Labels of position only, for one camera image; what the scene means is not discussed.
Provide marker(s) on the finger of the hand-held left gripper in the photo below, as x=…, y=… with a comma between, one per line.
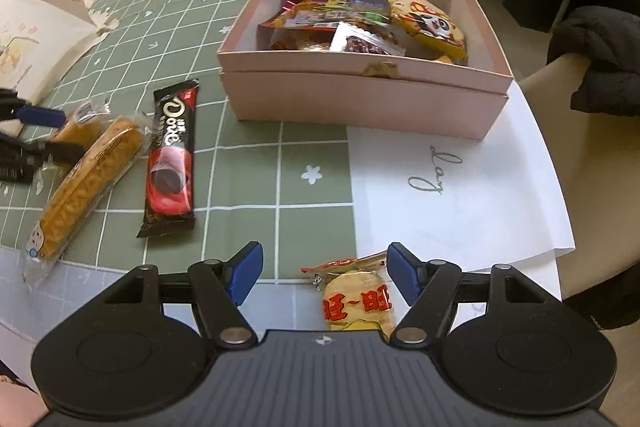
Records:
x=60, y=151
x=42, y=117

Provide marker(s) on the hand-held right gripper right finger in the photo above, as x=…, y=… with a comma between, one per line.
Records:
x=402, y=275

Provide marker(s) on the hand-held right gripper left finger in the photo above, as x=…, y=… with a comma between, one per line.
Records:
x=245, y=275

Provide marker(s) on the round bread packet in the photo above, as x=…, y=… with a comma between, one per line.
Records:
x=80, y=129

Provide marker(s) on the gold rice cracker packet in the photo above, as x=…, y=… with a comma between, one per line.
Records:
x=357, y=302

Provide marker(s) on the pink cardboard box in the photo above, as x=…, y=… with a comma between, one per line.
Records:
x=360, y=97

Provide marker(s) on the orange brown snack packet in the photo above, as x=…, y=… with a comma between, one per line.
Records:
x=305, y=42

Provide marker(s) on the yellow panda snack packet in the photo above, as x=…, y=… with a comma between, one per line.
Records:
x=430, y=24

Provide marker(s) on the red foil snack packet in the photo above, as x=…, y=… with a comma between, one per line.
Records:
x=300, y=14

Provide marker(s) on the small colourful snack packet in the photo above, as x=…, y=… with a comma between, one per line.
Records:
x=370, y=9

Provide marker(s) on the long biscuit packet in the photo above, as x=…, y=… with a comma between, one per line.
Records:
x=90, y=187

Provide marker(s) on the cream cartoon paper bag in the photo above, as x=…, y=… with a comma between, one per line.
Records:
x=40, y=42

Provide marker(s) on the white paper sheet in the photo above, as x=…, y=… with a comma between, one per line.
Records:
x=450, y=207

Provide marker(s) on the dark red chocolate bar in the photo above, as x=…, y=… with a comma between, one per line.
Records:
x=172, y=157

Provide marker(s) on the beige chair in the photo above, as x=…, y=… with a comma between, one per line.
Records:
x=600, y=207

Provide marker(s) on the dark jacket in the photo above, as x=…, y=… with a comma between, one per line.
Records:
x=600, y=57

